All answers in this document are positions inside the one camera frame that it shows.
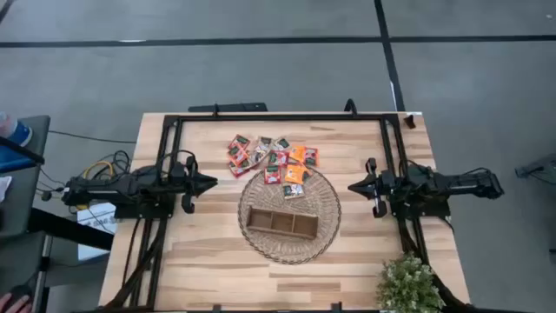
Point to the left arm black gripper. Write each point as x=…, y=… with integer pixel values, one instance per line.
x=184, y=184

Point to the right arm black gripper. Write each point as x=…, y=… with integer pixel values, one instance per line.
x=382, y=187

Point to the red strawberry tea packet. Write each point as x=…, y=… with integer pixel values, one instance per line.
x=237, y=155
x=240, y=141
x=238, y=170
x=278, y=157
x=272, y=175

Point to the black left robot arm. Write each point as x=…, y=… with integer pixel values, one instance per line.
x=108, y=187

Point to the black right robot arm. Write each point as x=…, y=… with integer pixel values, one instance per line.
x=456, y=184

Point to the wooden three-compartment tea box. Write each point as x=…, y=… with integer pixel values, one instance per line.
x=282, y=232

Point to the black hook clamp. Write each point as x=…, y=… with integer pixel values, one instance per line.
x=216, y=109
x=351, y=108

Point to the black flat bar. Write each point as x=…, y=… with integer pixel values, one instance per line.
x=230, y=107

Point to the round woven straw placemat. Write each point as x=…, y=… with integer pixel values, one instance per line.
x=269, y=248

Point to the white printed box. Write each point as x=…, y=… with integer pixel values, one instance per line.
x=100, y=213

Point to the green potted plant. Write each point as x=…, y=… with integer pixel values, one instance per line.
x=408, y=287

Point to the black edge clamp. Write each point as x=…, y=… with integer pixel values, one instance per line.
x=216, y=308
x=335, y=307

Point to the black desk beam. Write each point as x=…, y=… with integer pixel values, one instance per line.
x=69, y=228

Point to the black power plug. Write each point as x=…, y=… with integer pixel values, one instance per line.
x=46, y=195

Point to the gray side desk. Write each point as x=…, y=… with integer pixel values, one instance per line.
x=21, y=261
x=24, y=191

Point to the black rod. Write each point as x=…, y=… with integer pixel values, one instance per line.
x=26, y=152

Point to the blue box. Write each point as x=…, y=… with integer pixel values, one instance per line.
x=11, y=161

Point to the blue white bottle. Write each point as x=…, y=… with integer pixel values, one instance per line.
x=15, y=130

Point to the white paper sheet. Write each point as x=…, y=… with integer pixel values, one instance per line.
x=4, y=187

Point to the person's hand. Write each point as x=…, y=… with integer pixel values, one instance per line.
x=15, y=304

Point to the small black bracket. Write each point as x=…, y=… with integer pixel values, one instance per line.
x=409, y=121

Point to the black aluminium table frame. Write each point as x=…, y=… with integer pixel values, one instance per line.
x=282, y=117

